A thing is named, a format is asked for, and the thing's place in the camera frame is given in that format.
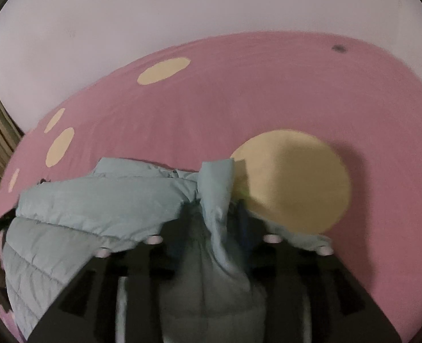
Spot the pink dotted bed sheet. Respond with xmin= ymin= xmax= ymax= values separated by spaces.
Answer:
xmin=0 ymin=31 xmax=422 ymax=343

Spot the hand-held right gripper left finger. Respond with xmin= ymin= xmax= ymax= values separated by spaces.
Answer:
xmin=28 ymin=205 xmax=198 ymax=343

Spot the light blue puffer jacket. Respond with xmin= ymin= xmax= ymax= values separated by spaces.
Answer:
xmin=2 ymin=156 xmax=333 ymax=343

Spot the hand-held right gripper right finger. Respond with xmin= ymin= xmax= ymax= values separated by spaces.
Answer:
xmin=233 ymin=202 xmax=403 ymax=343

